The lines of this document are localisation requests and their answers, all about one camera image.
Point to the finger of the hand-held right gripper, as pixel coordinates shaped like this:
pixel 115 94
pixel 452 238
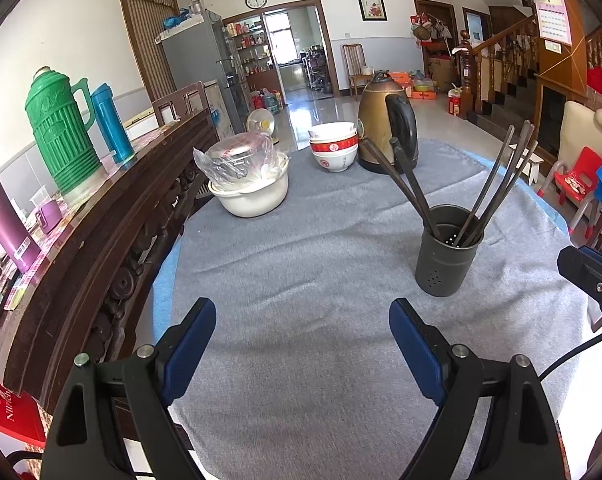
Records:
pixel 581 265

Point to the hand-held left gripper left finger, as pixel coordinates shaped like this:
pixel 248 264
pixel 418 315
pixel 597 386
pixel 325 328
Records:
pixel 188 355

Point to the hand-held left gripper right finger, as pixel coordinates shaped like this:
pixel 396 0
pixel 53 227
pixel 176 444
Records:
pixel 421 355

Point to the dark metal chopstick holder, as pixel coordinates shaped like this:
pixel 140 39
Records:
pixel 446 270

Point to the bunch of dark chopsticks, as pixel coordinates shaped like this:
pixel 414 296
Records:
pixel 412 180

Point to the blue table cover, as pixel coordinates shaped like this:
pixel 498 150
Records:
pixel 546 210

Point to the red child chair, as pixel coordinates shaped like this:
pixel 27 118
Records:
pixel 576 180

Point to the white step stool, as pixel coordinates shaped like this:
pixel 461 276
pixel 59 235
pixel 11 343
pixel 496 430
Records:
pixel 533 165

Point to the cream sofa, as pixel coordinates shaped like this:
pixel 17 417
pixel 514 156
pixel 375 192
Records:
pixel 581 130

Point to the grey tablecloth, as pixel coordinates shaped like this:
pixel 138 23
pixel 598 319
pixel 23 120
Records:
pixel 306 270

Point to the dark carved wooden sideboard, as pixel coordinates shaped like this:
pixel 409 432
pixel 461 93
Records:
pixel 106 220

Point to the white ceramic pot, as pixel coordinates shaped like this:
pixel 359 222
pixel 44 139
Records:
pixel 251 195

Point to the red cardboard box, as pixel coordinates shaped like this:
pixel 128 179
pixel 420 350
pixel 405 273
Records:
pixel 6 410

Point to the purple cup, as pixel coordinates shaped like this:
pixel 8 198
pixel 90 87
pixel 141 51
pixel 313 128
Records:
pixel 48 215

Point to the red and white box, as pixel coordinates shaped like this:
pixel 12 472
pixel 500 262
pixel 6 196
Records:
pixel 455 102

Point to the wooden stair railing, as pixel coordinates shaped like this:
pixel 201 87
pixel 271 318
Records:
pixel 465 75

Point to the purple vacuum flask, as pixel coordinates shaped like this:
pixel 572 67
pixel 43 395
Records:
pixel 6 225

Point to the orange cardboard box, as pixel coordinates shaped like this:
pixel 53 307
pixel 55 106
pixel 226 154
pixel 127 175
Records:
pixel 400 78
pixel 424 94

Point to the bronze electric kettle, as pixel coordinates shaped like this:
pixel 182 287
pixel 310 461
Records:
pixel 376 120

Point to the small white fan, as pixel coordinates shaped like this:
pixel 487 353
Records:
pixel 260 125

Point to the blue thermos jug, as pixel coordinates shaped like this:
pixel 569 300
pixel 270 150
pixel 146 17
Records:
pixel 111 125

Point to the white chest freezer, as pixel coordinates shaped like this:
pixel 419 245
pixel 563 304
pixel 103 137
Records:
pixel 221 110

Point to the green thermos jug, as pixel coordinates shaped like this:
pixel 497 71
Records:
pixel 61 135

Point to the dark wooden chair back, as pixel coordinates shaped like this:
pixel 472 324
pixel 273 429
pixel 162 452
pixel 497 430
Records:
pixel 176 97

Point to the grey refrigerator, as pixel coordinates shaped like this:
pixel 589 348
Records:
pixel 196 55

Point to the brown wooden chair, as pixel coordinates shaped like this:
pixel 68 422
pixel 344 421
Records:
pixel 352 57

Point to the shelf of bottles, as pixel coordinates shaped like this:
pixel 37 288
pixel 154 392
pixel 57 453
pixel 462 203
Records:
pixel 246 45

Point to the brown door curtain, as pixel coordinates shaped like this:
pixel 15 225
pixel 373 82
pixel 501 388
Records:
pixel 146 40

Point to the pink wall calendar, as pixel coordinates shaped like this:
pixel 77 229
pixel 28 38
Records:
pixel 556 20

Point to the framed wall picture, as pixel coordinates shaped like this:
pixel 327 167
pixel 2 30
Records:
pixel 371 7

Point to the round wall clock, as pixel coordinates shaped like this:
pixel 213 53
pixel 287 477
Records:
pixel 255 0

